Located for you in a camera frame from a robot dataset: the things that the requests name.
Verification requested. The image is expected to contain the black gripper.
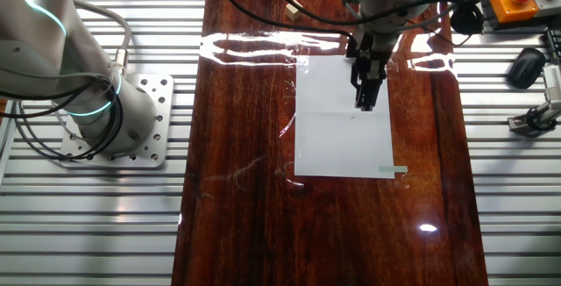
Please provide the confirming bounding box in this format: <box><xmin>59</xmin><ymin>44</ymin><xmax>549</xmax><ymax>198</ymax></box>
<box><xmin>345</xmin><ymin>30</ymin><xmax>394</xmax><ymax>113</ymax></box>

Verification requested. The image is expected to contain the white paper sheet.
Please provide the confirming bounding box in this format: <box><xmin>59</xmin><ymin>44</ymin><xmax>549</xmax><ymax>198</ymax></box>
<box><xmin>294</xmin><ymin>54</ymin><xmax>395</xmax><ymax>180</ymax></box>

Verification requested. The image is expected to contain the small wooden cube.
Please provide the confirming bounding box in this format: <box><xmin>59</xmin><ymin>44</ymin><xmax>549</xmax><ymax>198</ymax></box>
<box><xmin>284</xmin><ymin>0</ymin><xmax>304</xmax><ymax>22</ymax></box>

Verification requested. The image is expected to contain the black computer mouse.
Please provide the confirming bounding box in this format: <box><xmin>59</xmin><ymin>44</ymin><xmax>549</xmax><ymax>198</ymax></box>
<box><xmin>507</xmin><ymin>47</ymin><xmax>548</xmax><ymax>90</ymax></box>

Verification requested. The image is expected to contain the orange emergency stop box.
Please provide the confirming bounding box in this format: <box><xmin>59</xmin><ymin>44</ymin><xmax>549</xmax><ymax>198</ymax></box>
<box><xmin>489</xmin><ymin>0</ymin><xmax>540</xmax><ymax>25</ymax></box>

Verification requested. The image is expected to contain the glossy brown wooden board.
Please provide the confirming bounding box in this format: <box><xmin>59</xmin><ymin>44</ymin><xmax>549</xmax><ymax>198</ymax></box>
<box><xmin>170</xmin><ymin>0</ymin><xmax>490</xmax><ymax>286</ymax></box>

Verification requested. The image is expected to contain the black keyboard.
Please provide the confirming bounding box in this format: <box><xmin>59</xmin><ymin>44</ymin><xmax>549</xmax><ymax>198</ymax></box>
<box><xmin>544</xmin><ymin>28</ymin><xmax>561</xmax><ymax>66</ymax></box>

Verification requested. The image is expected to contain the metal camera mount clamp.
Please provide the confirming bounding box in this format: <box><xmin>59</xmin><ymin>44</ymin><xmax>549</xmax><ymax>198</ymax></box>
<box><xmin>507</xmin><ymin>99</ymin><xmax>561</xmax><ymax>139</ymax></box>

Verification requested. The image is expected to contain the small silver camera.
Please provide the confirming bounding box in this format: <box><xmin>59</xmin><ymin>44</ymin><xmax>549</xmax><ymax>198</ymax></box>
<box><xmin>542</xmin><ymin>64</ymin><xmax>561</xmax><ymax>111</ymax></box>

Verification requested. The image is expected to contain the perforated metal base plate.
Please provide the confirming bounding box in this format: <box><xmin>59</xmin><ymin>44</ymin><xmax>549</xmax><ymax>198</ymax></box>
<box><xmin>59</xmin><ymin>73</ymin><xmax>175</xmax><ymax>171</ymax></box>

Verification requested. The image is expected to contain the grey cable with connector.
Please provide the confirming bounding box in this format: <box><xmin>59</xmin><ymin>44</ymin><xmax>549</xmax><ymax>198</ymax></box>
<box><xmin>72</xmin><ymin>0</ymin><xmax>132</xmax><ymax>79</ymax></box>

